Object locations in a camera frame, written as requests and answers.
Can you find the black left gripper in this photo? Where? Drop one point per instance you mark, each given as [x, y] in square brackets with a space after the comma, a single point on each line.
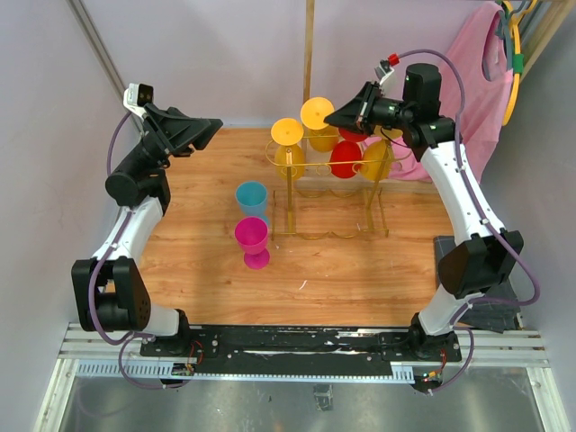
[177, 131]

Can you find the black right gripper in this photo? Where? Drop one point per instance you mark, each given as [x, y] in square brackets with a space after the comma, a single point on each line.
[358, 108]

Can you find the red plastic wine glass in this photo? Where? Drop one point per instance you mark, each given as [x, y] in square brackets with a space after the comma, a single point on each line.
[344, 156]

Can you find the yellow plastic wine glass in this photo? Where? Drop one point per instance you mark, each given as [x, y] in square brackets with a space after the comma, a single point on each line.
[378, 155]

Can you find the blue plastic wine glass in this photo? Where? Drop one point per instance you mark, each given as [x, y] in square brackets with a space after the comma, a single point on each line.
[252, 199]

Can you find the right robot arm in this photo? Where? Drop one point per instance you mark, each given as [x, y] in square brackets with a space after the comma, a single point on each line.
[485, 251]

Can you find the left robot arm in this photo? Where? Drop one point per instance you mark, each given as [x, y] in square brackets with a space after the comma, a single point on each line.
[111, 297]

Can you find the hanging yellow wine glass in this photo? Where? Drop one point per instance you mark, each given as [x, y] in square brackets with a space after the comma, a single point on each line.
[288, 157]

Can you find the magenta plastic wine glass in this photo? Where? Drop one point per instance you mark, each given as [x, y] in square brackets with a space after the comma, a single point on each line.
[251, 234]

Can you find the wooden pole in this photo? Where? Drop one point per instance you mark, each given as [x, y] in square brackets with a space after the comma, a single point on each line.
[308, 49]

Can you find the pink cloth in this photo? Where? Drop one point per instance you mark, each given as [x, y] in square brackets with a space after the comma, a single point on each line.
[479, 56]

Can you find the yellow hanger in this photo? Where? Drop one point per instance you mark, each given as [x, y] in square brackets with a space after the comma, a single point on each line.
[513, 18]

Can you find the dark grey mat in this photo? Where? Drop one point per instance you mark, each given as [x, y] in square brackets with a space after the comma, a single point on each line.
[493, 317]

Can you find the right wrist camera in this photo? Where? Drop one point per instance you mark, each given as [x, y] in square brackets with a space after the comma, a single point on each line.
[385, 73]

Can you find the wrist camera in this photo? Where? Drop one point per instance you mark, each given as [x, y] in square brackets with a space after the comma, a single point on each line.
[385, 73]
[136, 96]

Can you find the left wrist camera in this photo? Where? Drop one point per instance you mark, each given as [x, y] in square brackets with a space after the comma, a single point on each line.
[136, 96]

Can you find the gold wire glass rack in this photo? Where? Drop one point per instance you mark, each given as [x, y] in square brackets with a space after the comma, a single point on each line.
[319, 205]

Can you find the wooden rack frame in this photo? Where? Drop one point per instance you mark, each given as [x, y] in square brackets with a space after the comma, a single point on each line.
[538, 27]

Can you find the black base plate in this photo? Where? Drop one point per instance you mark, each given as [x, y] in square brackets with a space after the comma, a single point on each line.
[301, 352]

